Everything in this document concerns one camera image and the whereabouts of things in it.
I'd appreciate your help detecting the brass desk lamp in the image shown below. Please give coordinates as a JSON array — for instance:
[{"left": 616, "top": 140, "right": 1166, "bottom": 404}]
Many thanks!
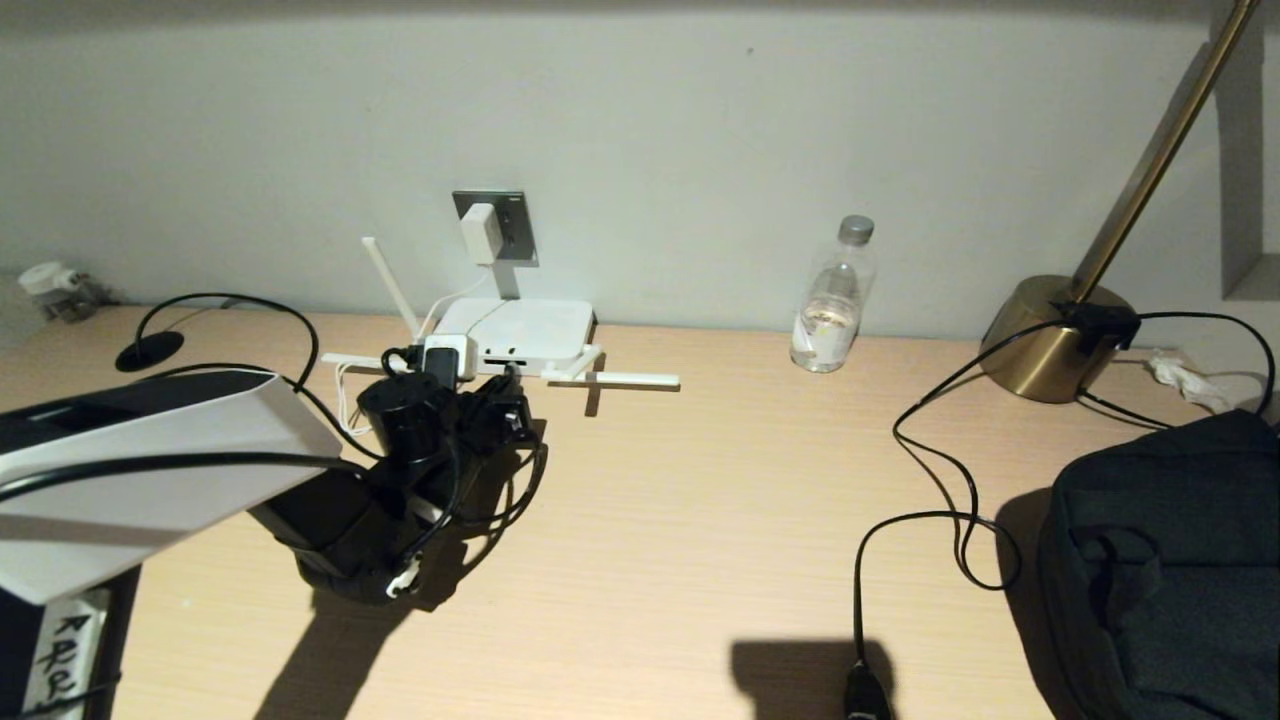
[{"left": 978, "top": 0, "right": 1259, "bottom": 405}]

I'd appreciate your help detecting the white router with antennas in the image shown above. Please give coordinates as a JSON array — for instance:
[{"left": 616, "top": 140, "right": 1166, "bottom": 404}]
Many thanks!
[{"left": 322, "top": 237, "right": 681, "bottom": 393}]

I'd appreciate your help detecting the black lamp power cable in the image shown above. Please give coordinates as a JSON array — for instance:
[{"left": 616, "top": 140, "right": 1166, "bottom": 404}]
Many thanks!
[{"left": 850, "top": 300, "right": 1278, "bottom": 720}]

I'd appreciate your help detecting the left braided black cable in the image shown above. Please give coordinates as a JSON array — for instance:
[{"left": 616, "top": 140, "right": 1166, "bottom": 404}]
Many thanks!
[{"left": 440, "top": 420, "right": 550, "bottom": 531}]

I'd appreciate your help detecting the black ethernet cable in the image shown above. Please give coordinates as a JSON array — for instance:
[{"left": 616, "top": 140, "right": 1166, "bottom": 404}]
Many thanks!
[{"left": 135, "top": 293, "right": 526, "bottom": 463}]

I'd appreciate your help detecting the black left camera cable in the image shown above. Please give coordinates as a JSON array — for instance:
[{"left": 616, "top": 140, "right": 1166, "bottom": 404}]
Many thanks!
[{"left": 0, "top": 345, "right": 441, "bottom": 503}]

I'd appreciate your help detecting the black fabric backpack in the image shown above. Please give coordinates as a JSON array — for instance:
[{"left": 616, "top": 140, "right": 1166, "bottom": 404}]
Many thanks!
[{"left": 1035, "top": 410, "right": 1280, "bottom": 720}]

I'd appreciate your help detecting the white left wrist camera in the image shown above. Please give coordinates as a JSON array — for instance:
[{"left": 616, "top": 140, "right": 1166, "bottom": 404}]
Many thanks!
[{"left": 424, "top": 335, "right": 479, "bottom": 383}]

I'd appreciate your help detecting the small jar with white lid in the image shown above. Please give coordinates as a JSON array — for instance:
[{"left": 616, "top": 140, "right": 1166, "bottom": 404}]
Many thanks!
[{"left": 18, "top": 262, "right": 106, "bottom": 323}]

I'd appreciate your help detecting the clear plastic water bottle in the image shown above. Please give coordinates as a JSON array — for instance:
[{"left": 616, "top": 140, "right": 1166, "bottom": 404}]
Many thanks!
[{"left": 790, "top": 214, "right": 878, "bottom": 374}]

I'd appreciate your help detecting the grey wall socket plate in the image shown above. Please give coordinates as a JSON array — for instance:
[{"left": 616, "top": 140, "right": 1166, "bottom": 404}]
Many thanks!
[{"left": 452, "top": 190, "right": 539, "bottom": 267}]

